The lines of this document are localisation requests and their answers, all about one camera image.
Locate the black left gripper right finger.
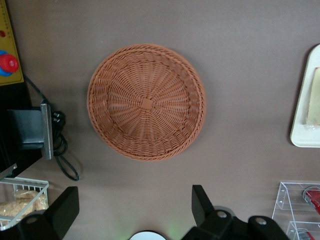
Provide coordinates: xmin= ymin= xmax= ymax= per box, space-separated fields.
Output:
xmin=182 ymin=184 xmax=291 ymax=240

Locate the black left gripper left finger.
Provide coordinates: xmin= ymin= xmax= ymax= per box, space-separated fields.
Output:
xmin=13 ymin=186 xmax=80 ymax=240

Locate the beige rectangular tray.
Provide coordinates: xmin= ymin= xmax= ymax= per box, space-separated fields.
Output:
xmin=289 ymin=43 xmax=320 ymax=149

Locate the round brown wicker basket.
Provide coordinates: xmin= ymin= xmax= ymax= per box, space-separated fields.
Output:
xmin=86 ymin=42 xmax=208 ymax=162

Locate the rice cracker snack bag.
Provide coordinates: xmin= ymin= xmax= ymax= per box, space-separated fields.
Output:
xmin=13 ymin=190 xmax=50 ymax=214
xmin=0 ymin=199 xmax=27 ymax=222

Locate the clear acrylic bottle rack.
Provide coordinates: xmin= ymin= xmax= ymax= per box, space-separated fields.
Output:
xmin=271 ymin=181 xmax=320 ymax=240

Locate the red cola bottle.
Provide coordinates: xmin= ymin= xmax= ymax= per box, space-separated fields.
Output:
xmin=296 ymin=228 xmax=316 ymax=240
xmin=302 ymin=186 xmax=320 ymax=214

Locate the black device metal plate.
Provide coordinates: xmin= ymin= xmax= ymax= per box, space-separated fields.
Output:
xmin=6 ymin=102 xmax=55 ymax=161

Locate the red emergency stop button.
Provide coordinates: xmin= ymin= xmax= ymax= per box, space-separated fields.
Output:
xmin=0 ymin=49 xmax=20 ymax=78

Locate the black yellow control box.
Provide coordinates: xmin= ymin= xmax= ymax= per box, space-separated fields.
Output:
xmin=0 ymin=0 xmax=44 ymax=179

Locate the white wire rack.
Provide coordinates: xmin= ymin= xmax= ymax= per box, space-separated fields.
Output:
xmin=0 ymin=176 xmax=50 ymax=231

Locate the coiled black power cable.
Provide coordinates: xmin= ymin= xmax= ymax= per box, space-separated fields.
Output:
xmin=23 ymin=74 xmax=82 ymax=182

